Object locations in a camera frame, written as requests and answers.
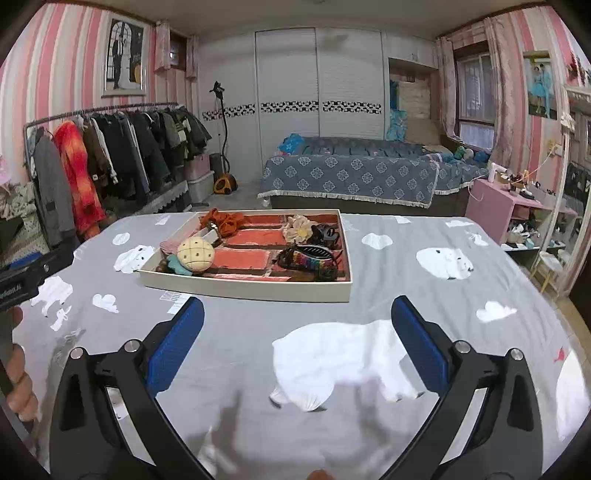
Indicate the framed wall poster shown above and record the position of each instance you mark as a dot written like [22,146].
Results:
[124,55]

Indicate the black hair claw clip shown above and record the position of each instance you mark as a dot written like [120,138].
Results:
[325,234]

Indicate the garment steamer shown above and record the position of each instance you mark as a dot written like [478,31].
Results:
[225,184]

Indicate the white lace cloth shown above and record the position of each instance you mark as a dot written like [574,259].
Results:
[173,194]

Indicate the white framed mirror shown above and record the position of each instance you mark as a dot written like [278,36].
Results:
[572,194]

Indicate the cream round ball accessory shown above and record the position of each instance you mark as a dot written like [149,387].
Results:
[196,254]

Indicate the unframed wall poster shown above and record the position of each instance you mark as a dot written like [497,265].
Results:
[539,83]

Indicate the pink lidded storage box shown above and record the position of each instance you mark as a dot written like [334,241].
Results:
[201,184]

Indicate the blue fabric pile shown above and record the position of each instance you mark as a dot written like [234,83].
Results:
[397,120]

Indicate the row of hanging clothes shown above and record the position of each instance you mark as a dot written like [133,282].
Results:
[138,147]

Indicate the window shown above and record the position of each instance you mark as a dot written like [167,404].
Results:
[475,83]

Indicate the grey printed blanket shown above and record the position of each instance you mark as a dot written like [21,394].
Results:
[258,332]

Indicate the blue patterned bedspread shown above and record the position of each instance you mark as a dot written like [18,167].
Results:
[346,175]

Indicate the rainbow beaded hair accessory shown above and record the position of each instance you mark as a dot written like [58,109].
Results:
[307,258]

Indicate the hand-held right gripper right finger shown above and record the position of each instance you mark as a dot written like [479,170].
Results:
[418,341]

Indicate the white tray with brick lining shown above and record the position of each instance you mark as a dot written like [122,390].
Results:
[249,237]

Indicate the dark wooden bed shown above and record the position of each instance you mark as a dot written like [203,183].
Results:
[346,206]

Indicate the pink desk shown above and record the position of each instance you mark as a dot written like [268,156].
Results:
[489,203]

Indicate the pink curtain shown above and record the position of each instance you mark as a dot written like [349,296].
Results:
[447,92]
[505,92]

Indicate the teal hair accessory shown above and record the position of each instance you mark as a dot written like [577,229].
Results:
[178,266]

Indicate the orange scrunchie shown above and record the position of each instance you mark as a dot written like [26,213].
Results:
[226,220]

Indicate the person's left hand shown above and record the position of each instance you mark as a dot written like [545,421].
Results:
[23,383]

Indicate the blue plastic bag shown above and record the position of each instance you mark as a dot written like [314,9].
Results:
[291,144]

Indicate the metal clothes rack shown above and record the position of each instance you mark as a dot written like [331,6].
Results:
[115,109]

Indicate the pink scrunchie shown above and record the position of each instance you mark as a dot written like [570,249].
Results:
[170,244]

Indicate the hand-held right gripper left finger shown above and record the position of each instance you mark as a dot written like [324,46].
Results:
[178,341]

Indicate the white wardrobe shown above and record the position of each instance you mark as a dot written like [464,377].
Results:
[286,69]

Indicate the white hair dryer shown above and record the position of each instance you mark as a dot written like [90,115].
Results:
[496,171]

